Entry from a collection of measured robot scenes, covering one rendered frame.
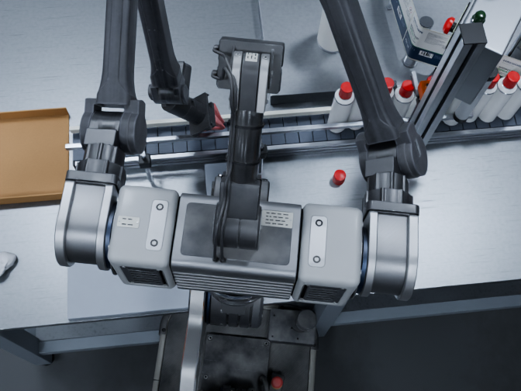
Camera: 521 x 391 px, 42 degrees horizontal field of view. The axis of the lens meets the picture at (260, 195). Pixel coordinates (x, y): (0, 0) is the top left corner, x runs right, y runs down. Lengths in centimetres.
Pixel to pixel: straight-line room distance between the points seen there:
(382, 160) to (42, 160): 105
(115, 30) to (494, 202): 115
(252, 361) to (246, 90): 148
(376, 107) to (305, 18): 92
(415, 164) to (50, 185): 106
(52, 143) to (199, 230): 96
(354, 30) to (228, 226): 39
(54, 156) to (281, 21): 76
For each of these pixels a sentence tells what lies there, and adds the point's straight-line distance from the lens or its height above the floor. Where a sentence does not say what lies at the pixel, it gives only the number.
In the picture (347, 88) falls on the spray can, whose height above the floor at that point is 108.
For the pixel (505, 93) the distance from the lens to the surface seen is 186.
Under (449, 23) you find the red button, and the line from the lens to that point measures 154.
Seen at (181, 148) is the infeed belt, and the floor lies 88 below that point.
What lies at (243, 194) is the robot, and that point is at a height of 162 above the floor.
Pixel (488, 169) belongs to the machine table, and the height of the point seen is 83.
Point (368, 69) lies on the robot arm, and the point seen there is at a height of 157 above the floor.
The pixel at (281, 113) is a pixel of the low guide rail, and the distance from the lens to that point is 184.
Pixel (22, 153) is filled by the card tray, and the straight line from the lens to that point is 196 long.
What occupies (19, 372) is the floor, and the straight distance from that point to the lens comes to 266.
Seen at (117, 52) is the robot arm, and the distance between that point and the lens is 124.
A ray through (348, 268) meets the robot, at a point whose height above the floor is 153.
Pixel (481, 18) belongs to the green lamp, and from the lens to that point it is 137.
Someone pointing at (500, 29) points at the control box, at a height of 147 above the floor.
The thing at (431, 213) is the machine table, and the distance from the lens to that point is 188.
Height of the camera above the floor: 253
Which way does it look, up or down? 68 degrees down
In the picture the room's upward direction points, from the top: 5 degrees clockwise
